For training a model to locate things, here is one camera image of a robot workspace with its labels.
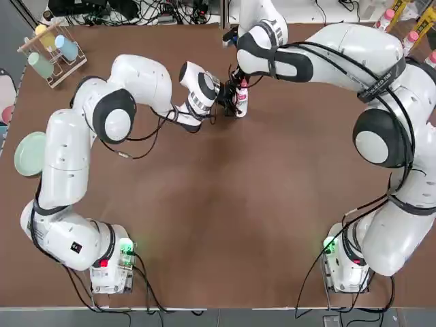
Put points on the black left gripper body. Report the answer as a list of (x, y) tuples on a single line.
[(224, 96)]

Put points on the white drink bottle red label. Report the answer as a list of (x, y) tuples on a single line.
[(242, 102)]

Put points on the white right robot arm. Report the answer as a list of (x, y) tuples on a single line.
[(347, 44)]

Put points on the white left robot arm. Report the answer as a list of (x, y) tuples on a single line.
[(64, 163)]

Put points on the white bottle with pink cap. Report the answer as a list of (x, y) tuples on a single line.
[(389, 14), (433, 58), (413, 36)]

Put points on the yellow drink bottle orange cap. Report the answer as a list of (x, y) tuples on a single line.
[(424, 22), (399, 8)]

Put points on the clear acrylic bottle shelf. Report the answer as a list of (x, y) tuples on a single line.
[(427, 46)]

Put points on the grey power strip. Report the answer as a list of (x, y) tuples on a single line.
[(170, 18)]

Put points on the white side table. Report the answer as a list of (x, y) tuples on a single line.
[(306, 10)]

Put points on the blue cup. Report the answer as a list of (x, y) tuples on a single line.
[(66, 47)]

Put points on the black electronics box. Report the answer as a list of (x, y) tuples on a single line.
[(78, 7)]

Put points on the green cup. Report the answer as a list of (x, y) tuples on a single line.
[(41, 64)]

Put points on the yellow cup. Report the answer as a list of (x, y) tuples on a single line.
[(46, 37)]

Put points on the pale green plate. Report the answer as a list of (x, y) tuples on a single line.
[(27, 156)]

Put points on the pink cup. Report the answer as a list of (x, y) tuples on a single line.
[(7, 114)]

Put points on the grey floor box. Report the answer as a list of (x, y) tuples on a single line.
[(331, 321)]

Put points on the aluminium profile post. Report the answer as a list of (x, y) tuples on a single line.
[(225, 13)]

